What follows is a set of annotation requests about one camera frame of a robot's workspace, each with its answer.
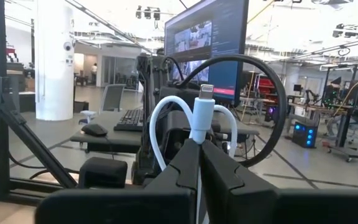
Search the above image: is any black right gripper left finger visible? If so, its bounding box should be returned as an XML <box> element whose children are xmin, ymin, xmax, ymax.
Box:
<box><xmin>35</xmin><ymin>138</ymin><xmax>201</xmax><ymax>224</ymax></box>

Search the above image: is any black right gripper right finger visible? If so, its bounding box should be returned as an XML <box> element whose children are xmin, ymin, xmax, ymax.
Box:
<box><xmin>200</xmin><ymin>139</ymin><xmax>358</xmax><ymax>224</ymax></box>

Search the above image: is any white cable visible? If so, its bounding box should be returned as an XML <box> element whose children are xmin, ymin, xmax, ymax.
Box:
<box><xmin>149</xmin><ymin>83</ymin><xmax>239</xmax><ymax>224</ymax></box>

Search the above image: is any black keyboard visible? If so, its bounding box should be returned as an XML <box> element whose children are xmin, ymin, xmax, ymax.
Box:
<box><xmin>113</xmin><ymin>108</ymin><xmax>144</xmax><ymax>132</ymax></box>

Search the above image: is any grey desk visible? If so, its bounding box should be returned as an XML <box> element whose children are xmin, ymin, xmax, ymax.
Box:
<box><xmin>70</xmin><ymin>109</ymin><xmax>260</xmax><ymax>154</ymax></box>

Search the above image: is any black computer mouse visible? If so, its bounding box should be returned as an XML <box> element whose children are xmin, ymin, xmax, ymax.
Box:
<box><xmin>80</xmin><ymin>123</ymin><xmax>109</xmax><ymax>138</ymax></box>

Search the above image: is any blue-lit computer tower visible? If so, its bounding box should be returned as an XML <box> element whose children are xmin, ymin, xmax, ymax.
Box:
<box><xmin>291</xmin><ymin>121</ymin><xmax>318</xmax><ymax>149</ymax></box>

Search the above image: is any red tool cart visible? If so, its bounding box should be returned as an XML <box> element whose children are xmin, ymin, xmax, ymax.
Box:
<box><xmin>253</xmin><ymin>77</ymin><xmax>276</xmax><ymax>96</ymax></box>

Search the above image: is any computer monitor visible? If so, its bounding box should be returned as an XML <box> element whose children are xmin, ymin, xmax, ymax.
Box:
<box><xmin>164</xmin><ymin>0</ymin><xmax>250</xmax><ymax>107</ymax></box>

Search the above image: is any ceiling spotlight cluster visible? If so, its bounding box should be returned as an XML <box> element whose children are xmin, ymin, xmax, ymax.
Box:
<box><xmin>135</xmin><ymin>5</ymin><xmax>162</xmax><ymax>22</ymax></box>

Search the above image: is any white round column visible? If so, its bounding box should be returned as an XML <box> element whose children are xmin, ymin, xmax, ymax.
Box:
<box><xmin>34</xmin><ymin>0</ymin><xmax>76</xmax><ymax>121</ymax></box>

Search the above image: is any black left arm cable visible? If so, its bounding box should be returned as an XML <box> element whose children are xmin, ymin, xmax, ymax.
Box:
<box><xmin>163</xmin><ymin>54</ymin><xmax>288</xmax><ymax>168</ymax></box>

